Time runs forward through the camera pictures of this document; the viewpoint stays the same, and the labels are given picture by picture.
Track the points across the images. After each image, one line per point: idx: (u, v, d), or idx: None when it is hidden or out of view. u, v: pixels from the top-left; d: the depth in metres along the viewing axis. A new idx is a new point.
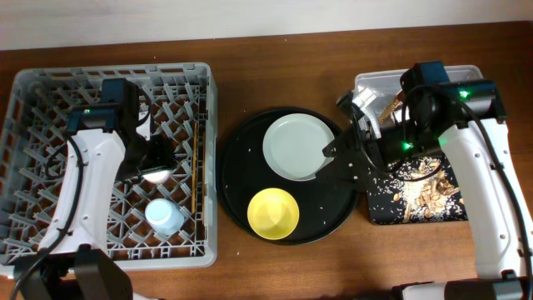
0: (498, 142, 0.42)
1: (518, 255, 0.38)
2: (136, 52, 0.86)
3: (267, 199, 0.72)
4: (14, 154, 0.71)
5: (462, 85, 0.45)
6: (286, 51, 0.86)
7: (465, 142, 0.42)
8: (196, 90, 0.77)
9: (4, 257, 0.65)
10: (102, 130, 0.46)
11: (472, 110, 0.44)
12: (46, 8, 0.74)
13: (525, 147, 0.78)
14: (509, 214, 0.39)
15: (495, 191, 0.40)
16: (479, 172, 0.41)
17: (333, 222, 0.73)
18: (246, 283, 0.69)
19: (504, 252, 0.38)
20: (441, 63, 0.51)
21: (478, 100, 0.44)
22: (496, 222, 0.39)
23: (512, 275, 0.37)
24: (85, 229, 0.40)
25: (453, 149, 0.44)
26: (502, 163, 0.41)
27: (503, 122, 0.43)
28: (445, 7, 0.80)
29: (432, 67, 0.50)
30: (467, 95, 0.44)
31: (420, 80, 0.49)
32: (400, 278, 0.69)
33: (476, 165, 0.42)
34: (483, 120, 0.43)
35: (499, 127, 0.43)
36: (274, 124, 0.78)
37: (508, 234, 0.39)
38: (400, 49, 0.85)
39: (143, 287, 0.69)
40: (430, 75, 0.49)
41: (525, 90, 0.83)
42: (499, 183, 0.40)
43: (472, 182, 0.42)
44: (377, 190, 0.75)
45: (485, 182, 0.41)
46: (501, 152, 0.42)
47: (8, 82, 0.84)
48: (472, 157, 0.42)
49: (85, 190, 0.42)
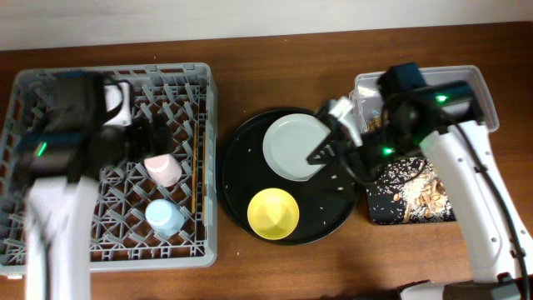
0: (479, 142, 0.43)
1: (511, 256, 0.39)
2: (136, 52, 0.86)
3: (267, 199, 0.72)
4: None
5: (440, 88, 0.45)
6: (286, 51, 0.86)
7: (447, 147, 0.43)
8: (196, 90, 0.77)
9: (4, 257, 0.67)
10: (66, 171, 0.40)
11: (449, 112, 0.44)
12: (46, 8, 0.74)
13: (525, 147, 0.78)
14: (498, 217, 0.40)
15: (483, 195, 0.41)
16: (464, 176, 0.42)
17: (333, 222, 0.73)
18: (246, 283, 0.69)
19: (497, 256, 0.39)
20: (414, 62, 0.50)
21: (455, 102, 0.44)
22: (487, 226, 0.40)
23: (508, 277, 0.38)
24: (64, 287, 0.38)
25: (437, 154, 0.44)
26: (485, 165, 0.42)
27: (481, 122, 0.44)
28: (445, 7, 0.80)
29: (406, 68, 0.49)
30: (445, 98, 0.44)
31: (397, 85, 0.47)
32: (400, 278, 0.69)
33: (461, 170, 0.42)
34: (462, 123, 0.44)
35: (478, 129, 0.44)
36: (274, 124, 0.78)
37: (499, 237, 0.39)
38: (400, 49, 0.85)
39: (143, 287, 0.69)
40: (405, 77, 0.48)
41: (525, 90, 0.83)
42: (485, 187, 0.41)
43: (460, 187, 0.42)
44: (377, 191, 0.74)
45: (470, 187, 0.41)
46: (483, 152, 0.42)
47: (8, 82, 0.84)
48: (456, 162, 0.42)
49: (57, 241, 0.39)
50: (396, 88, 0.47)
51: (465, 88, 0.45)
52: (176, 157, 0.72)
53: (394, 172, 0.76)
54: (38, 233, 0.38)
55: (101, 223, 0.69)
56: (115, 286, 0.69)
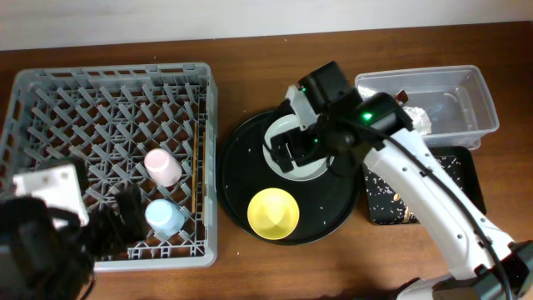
0: (416, 146, 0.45)
1: (479, 245, 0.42)
2: (136, 52, 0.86)
3: (267, 199, 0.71)
4: (14, 154, 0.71)
5: (363, 107, 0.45)
6: (286, 51, 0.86)
7: (389, 161, 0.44)
8: (196, 90, 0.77)
9: None
10: None
11: (381, 129, 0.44)
12: (46, 8, 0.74)
13: (525, 147, 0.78)
14: (456, 213, 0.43)
15: (435, 197, 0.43)
16: (414, 184, 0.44)
17: (333, 222, 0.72)
18: (246, 283, 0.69)
19: (468, 252, 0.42)
20: (336, 65, 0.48)
21: (382, 118, 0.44)
22: (450, 227, 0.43)
23: (484, 268, 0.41)
24: None
25: (385, 169, 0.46)
26: (429, 167, 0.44)
27: (411, 126, 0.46)
28: (444, 7, 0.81)
29: (325, 72, 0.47)
30: (371, 117, 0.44)
31: (324, 95, 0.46)
32: (400, 278, 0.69)
33: (408, 178, 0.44)
34: (394, 134, 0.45)
35: (410, 134, 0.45)
36: (274, 124, 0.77)
37: (463, 232, 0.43)
38: (400, 49, 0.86)
39: (143, 287, 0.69)
40: (331, 88, 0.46)
41: (524, 90, 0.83)
42: (435, 188, 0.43)
43: (415, 197, 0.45)
44: (377, 190, 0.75)
45: (424, 193, 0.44)
46: (424, 155, 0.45)
47: (8, 82, 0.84)
48: (402, 172, 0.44)
49: None
50: (322, 100, 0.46)
51: (388, 98, 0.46)
52: (176, 157, 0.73)
53: None
54: None
55: None
56: (116, 286, 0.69)
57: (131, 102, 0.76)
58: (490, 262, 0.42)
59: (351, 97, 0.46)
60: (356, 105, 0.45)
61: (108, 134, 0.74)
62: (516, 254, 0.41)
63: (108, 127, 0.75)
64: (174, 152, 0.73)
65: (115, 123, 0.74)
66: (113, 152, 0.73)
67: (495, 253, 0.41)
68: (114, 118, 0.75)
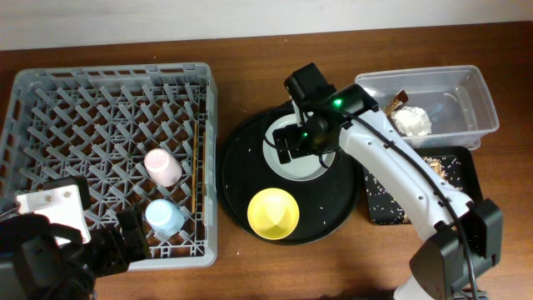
0: (381, 122, 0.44)
1: (439, 205, 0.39)
2: (136, 52, 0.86)
3: (267, 199, 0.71)
4: (14, 154, 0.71)
5: (334, 95, 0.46)
6: (286, 51, 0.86)
7: (355, 137, 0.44)
8: (196, 90, 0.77)
9: None
10: None
11: (352, 112, 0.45)
12: (47, 8, 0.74)
13: (525, 147, 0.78)
14: (415, 174, 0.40)
15: (396, 162, 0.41)
16: (376, 153, 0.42)
17: (333, 222, 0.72)
18: (246, 283, 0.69)
19: (426, 210, 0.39)
20: (315, 64, 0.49)
21: (351, 103, 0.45)
22: (409, 187, 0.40)
23: (443, 224, 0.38)
24: None
25: (352, 146, 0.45)
26: (393, 140, 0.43)
27: (378, 108, 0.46)
28: (445, 6, 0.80)
29: (305, 72, 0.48)
30: (341, 102, 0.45)
31: (304, 92, 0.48)
32: (400, 278, 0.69)
33: (373, 149, 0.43)
34: (362, 117, 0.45)
35: (376, 113, 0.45)
36: (274, 124, 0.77)
37: (423, 192, 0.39)
38: (400, 49, 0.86)
39: (144, 287, 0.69)
40: (310, 85, 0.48)
41: (524, 90, 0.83)
42: (397, 155, 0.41)
43: (379, 166, 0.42)
44: (377, 190, 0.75)
45: (385, 159, 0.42)
46: (387, 129, 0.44)
47: (8, 82, 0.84)
48: (367, 146, 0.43)
49: None
50: (303, 95, 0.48)
51: (359, 89, 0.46)
52: (176, 157, 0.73)
53: None
54: None
55: (101, 224, 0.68)
56: (116, 286, 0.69)
57: (131, 102, 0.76)
58: (450, 219, 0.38)
59: (329, 91, 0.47)
60: (331, 92, 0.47)
61: (107, 134, 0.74)
62: (474, 211, 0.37)
63: (108, 127, 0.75)
64: (174, 152, 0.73)
65: (115, 123, 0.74)
66: (113, 152, 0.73)
67: (455, 210, 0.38)
68: (114, 118, 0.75)
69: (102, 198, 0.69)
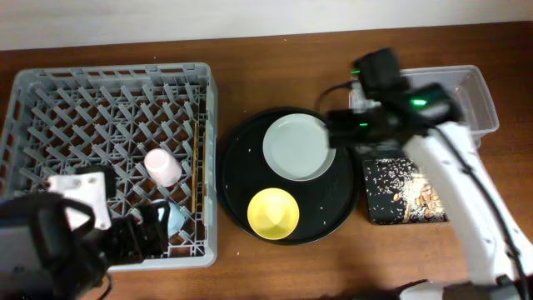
0: (462, 142, 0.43)
1: (507, 256, 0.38)
2: (136, 52, 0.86)
3: (267, 199, 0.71)
4: (14, 153, 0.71)
5: (417, 93, 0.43)
6: (286, 51, 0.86)
7: (430, 150, 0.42)
8: (196, 90, 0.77)
9: None
10: None
11: (430, 117, 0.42)
12: (47, 8, 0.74)
13: (525, 147, 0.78)
14: (491, 219, 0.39)
15: (478, 199, 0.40)
16: (450, 178, 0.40)
17: (333, 222, 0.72)
18: (246, 283, 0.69)
19: (494, 256, 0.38)
20: (390, 51, 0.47)
21: (433, 107, 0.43)
22: (480, 228, 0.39)
23: (506, 279, 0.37)
24: None
25: (419, 155, 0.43)
26: (470, 166, 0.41)
27: (460, 123, 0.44)
28: (445, 6, 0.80)
29: (382, 54, 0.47)
30: (425, 103, 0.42)
31: (376, 80, 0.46)
32: (400, 278, 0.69)
33: (446, 172, 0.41)
34: (440, 127, 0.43)
35: (457, 130, 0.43)
36: (274, 125, 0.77)
37: (492, 237, 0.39)
38: (400, 49, 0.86)
39: (142, 287, 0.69)
40: (386, 74, 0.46)
41: (525, 90, 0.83)
42: (473, 187, 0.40)
43: (446, 190, 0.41)
44: (377, 191, 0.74)
45: (458, 187, 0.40)
46: (466, 152, 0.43)
47: (8, 82, 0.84)
48: (441, 165, 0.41)
49: None
50: (373, 84, 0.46)
51: (441, 89, 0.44)
52: (176, 157, 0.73)
53: (394, 172, 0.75)
54: None
55: None
56: (116, 286, 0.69)
57: (131, 102, 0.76)
58: (515, 275, 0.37)
59: (401, 83, 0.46)
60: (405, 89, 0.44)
61: (108, 134, 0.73)
62: (515, 258, 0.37)
63: (108, 127, 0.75)
64: (174, 152, 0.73)
65: (115, 123, 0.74)
66: (113, 152, 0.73)
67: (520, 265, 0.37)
68: (114, 118, 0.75)
69: None
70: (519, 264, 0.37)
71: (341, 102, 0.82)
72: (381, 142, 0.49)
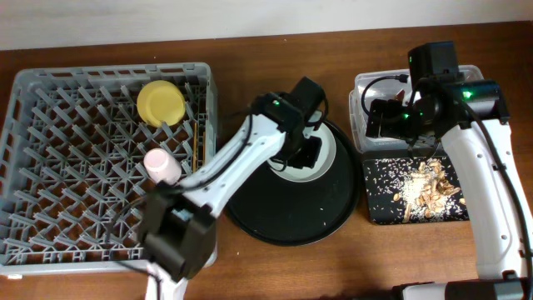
0: (500, 142, 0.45)
1: (520, 255, 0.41)
2: (136, 52, 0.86)
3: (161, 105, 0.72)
4: (14, 153, 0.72)
5: (465, 85, 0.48)
6: (286, 51, 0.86)
7: (467, 141, 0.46)
8: (196, 90, 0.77)
9: (5, 257, 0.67)
10: (278, 127, 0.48)
11: (474, 109, 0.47)
12: (46, 8, 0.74)
13: (525, 147, 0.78)
14: (512, 217, 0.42)
15: (500, 195, 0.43)
16: (482, 172, 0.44)
17: (333, 222, 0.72)
18: (246, 283, 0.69)
19: (505, 253, 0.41)
20: (453, 44, 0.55)
21: (481, 100, 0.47)
22: (500, 225, 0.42)
23: (513, 275, 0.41)
24: (217, 194, 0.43)
25: (455, 147, 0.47)
26: (504, 164, 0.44)
27: (505, 123, 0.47)
28: (445, 6, 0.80)
29: (443, 45, 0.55)
30: (470, 95, 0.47)
31: (430, 71, 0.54)
32: (400, 278, 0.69)
33: (478, 164, 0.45)
34: (485, 121, 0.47)
35: (501, 127, 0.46)
36: None
37: (510, 235, 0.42)
38: (401, 49, 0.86)
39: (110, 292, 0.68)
40: (438, 66, 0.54)
41: (525, 90, 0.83)
42: (500, 182, 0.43)
43: (475, 184, 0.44)
44: (377, 191, 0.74)
45: (487, 182, 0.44)
46: (504, 152, 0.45)
47: (10, 82, 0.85)
48: (475, 157, 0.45)
49: (233, 164, 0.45)
50: (427, 73, 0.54)
51: (488, 84, 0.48)
52: (176, 157, 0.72)
53: (394, 172, 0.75)
54: (244, 136, 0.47)
55: (100, 223, 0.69)
56: (115, 286, 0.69)
57: (131, 102, 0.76)
58: (522, 273, 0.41)
59: (454, 76, 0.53)
60: (457, 82, 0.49)
61: (108, 134, 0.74)
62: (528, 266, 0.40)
63: (108, 127, 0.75)
64: (174, 152, 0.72)
65: (115, 123, 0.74)
66: (113, 152, 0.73)
67: None
68: (114, 118, 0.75)
69: (102, 198, 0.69)
70: (530, 266, 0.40)
71: (341, 102, 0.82)
72: (422, 130, 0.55)
